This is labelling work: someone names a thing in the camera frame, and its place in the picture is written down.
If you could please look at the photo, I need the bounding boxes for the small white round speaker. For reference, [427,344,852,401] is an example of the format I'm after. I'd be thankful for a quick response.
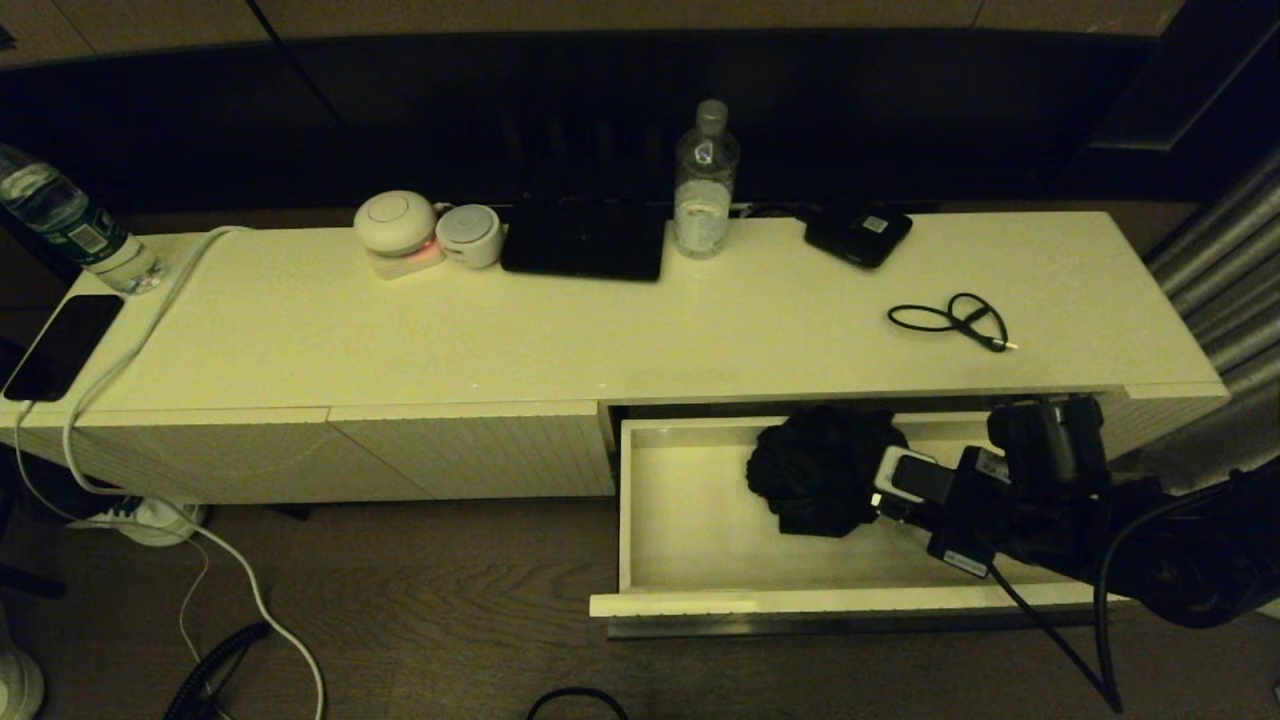
[435,204,504,269]

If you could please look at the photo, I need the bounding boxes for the white cabinet drawer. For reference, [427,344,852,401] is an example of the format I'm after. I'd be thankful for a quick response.
[588,405,1131,641]

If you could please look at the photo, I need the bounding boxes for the white low cabinet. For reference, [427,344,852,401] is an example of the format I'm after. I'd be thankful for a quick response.
[0,210,1229,506]

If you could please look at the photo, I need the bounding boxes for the black arched floor cable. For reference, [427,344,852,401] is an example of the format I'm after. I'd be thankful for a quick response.
[527,687,629,720]

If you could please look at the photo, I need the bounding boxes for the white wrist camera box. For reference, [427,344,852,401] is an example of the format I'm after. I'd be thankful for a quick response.
[873,446,943,506]

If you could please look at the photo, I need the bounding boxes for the small black labelled router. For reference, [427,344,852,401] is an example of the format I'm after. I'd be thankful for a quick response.
[805,205,914,269]

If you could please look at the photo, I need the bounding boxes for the white ribbed cabinet door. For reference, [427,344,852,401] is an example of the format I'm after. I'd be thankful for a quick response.
[328,400,618,501]
[5,405,433,506]

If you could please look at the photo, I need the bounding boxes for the white dome shaped device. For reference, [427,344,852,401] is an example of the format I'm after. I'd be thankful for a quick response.
[353,190,438,257]

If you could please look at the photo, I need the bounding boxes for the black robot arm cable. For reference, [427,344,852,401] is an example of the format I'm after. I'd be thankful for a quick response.
[985,480,1126,713]

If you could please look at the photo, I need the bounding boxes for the clear plastic water bottle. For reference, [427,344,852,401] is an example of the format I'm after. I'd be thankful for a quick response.
[673,99,742,259]

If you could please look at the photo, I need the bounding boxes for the thin white charging cable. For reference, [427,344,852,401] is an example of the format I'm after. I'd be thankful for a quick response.
[12,400,213,666]

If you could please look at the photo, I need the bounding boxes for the black smartphone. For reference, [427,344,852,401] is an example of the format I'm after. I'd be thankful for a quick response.
[2,293,125,403]

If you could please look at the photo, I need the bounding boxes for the black coiled cable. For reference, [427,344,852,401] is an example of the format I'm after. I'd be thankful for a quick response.
[165,622,271,720]

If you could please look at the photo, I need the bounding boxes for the green label water bottle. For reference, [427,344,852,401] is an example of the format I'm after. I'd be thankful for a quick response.
[0,145,166,295]

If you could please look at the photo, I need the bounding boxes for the white base with pink light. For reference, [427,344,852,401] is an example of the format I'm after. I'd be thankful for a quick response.
[370,238,447,280]

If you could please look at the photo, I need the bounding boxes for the black umbrella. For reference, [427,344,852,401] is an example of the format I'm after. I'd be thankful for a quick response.
[745,405,909,539]

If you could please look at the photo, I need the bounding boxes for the black flat rectangular device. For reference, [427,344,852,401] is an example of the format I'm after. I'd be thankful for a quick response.
[500,195,668,282]

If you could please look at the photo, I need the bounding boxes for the thick white power cable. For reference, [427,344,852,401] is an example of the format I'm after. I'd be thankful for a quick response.
[62,225,327,720]

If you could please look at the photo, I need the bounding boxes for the short black looped cable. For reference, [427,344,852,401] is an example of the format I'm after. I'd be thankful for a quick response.
[887,292,1019,353]

